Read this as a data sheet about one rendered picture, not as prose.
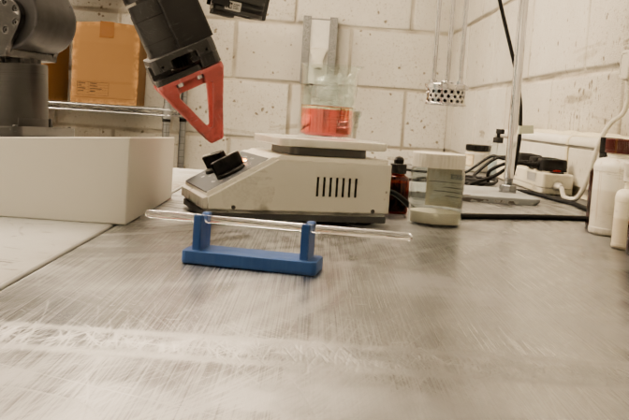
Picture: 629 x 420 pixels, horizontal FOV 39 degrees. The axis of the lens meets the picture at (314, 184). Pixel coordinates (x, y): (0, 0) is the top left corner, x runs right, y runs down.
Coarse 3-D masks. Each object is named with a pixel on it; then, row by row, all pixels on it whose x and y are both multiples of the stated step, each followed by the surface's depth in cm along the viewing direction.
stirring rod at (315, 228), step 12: (156, 216) 65; (168, 216) 65; (180, 216) 65; (192, 216) 65; (204, 216) 65; (216, 216) 65; (276, 228) 64; (288, 228) 64; (300, 228) 63; (312, 228) 63; (324, 228) 63; (336, 228) 63; (348, 228) 63; (360, 228) 63; (408, 240) 62
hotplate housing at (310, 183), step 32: (288, 160) 89; (320, 160) 90; (352, 160) 91; (384, 160) 93; (192, 192) 92; (224, 192) 87; (256, 192) 88; (288, 192) 89; (320, 192) 90; (352, 192) 91; (384, 192) 92
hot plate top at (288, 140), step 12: (276, 144) 91; (288, 144) 89; (300, 144) 90; (312, 144) 90; (324, 144) 90; (336, 144) 91; (348, 144) 91; (360, 144) 92; (372, 144) 92; (384, 144) 93
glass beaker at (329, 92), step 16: (304, 64) 94; (320, 64) 93; (336, 64) 93; (304, 80) 94; (320, 80) 93; (336, 80) 93; (352, 80) 94; (304, 96) 94; (320, 96) 93; (336, 96) 93; (352, 96) 94; (304, 112) 94; (320, 112) 93; (336, 112) 93; (352, 112) 95; (304, 128) 94; (320, 128) 93; (336, 128) 93; (352, 128) 95
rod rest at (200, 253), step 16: (208, 224) 66; (304, 224) 62; (208, 240) 66; (304, 240) 62; (192, 256) 64; (208, 256) 63; (224, 256) 63; (240, 256) 63; (256, 256) 63; (272, 256) 63; (288, 256) 64; (304, 256) 63; (320, 256) 65; (288, 272) 62; (304, 272) 62
